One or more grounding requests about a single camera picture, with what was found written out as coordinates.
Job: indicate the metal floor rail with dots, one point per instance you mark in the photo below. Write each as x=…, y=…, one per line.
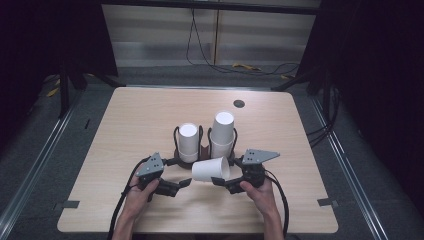
x=346, y=173
x=33, y=170

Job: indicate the dark curtain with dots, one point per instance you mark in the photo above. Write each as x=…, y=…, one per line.
x=376, y=83
x=40, y=50

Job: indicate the black tape strip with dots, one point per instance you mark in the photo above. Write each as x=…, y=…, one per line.
x=87, y=123

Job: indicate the grey tape piece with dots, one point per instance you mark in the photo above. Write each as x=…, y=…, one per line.
x=327, y=202
x=69, y=204

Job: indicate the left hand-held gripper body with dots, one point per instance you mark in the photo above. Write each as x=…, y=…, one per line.
x=150, y=165

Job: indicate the black metal stand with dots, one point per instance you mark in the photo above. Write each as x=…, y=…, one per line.
x=326, y=96
x=64, y=93

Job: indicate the dark brown double cup holder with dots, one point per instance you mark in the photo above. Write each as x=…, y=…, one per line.
x=204, y=151

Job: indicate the person's left hand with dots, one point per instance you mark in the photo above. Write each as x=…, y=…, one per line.
x=138, y=198

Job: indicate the dark round table grommet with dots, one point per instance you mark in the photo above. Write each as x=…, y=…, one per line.
x=239, y=103

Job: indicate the white paper cup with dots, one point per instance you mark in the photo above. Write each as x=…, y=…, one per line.
x=222, y=128
x=188, y=158
x=218, y=150
x=188, y=138
x=210, y=169

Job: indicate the yellow tape piece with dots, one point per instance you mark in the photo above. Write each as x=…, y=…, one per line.
x=286, y=76
x=245, y=66
x=52, y=92

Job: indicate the person's right hand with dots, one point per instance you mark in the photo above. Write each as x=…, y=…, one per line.
x=263, y=196

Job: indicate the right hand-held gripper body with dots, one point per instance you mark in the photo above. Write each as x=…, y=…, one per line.
x=258, y=156

